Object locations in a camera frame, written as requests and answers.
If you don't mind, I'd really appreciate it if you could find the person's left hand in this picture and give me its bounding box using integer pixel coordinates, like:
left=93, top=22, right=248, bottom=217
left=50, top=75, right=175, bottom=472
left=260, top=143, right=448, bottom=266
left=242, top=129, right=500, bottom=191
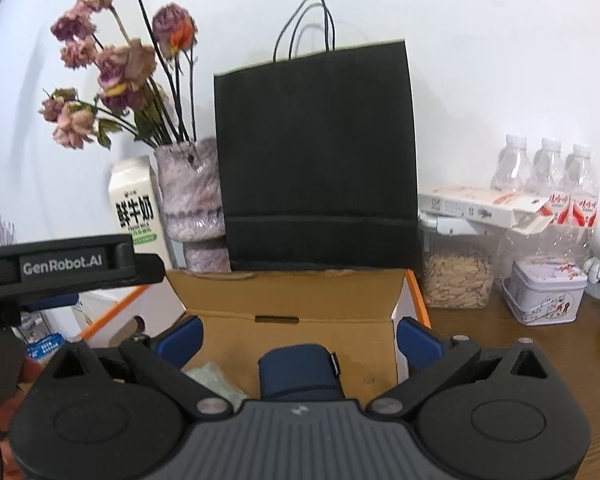
left=0, top=358, right=44, bottom=480

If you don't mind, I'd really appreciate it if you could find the iridescent crumpled plastic wrap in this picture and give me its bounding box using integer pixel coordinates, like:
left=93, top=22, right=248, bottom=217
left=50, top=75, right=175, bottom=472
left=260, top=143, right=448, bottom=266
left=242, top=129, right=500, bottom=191
left=184, top=362, right=248, bottom=412

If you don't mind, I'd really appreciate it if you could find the red orange cardboard box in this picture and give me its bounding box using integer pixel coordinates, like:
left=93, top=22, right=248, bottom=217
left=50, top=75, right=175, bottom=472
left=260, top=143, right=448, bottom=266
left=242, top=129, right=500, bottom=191
left=80, top=270, right=430, bottom=404

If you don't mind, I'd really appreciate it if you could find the clear jar of seeds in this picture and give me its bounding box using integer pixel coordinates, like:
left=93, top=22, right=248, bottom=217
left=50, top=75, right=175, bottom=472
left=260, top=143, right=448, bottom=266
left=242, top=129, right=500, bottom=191
left=419, top=212, right=500, bottom=310

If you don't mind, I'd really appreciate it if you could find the navy blue rolled pouch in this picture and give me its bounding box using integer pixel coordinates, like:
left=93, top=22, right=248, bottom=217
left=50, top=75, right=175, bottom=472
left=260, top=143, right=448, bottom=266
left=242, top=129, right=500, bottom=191
left=258, top=344, right=344, bottom=402

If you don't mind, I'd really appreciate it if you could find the small lilac tin box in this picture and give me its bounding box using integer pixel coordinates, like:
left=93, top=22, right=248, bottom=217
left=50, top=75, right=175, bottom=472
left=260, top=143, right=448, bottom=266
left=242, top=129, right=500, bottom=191
left=501, top=256, right=588, bottom=326

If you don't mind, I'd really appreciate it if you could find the white green milk carton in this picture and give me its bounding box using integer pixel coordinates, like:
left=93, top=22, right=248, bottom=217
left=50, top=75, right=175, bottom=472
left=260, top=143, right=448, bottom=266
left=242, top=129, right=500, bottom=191
left=108, top=155, right=174, bottom=269

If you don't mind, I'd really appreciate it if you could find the flat white printed box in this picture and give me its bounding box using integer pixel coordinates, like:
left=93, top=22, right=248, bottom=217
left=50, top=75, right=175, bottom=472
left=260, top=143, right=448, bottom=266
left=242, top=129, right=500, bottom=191
left=418, top=186, right=554, bottom=234

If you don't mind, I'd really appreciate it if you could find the purple textured glass vase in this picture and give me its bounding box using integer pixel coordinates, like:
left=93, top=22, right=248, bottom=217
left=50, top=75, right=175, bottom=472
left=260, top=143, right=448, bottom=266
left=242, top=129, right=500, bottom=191
left=155, top=136, right=230, bottom=273

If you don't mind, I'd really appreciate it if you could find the left clear water bottle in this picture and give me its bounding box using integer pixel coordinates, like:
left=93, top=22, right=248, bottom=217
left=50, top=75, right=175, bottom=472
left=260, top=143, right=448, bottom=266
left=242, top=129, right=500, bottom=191
left=491, top=134, right=532, bottom=192

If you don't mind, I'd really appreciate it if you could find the clear water bottle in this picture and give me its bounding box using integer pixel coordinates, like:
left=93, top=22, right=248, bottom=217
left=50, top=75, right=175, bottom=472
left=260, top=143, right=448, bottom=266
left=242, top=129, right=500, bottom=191
left=524, top=138, right=565, bottom=196
left=557, top=144, right=600, bottom=263
left=491, top=134, right=532, bottom=192

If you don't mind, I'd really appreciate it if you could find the middle clear water bottle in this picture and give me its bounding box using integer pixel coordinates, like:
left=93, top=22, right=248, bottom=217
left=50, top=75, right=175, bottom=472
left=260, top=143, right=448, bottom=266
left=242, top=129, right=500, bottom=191
left=524, top=138, right=565, bottom=196

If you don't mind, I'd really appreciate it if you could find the black paper shopping bag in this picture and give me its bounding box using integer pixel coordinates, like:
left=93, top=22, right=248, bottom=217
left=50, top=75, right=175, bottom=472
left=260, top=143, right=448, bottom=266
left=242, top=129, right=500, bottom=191
left=214, top=22, right=422, bottom=271

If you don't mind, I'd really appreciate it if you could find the right clear water bottle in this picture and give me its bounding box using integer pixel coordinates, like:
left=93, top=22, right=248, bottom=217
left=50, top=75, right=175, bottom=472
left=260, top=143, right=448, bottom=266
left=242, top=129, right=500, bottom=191
left=557, top=144, right=600, bottom=263

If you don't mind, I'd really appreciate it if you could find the dried pink rose bouquet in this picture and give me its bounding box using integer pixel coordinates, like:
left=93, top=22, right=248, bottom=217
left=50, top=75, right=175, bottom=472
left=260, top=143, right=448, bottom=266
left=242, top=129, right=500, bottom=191
left=40, top=0, right=198, bottom=150

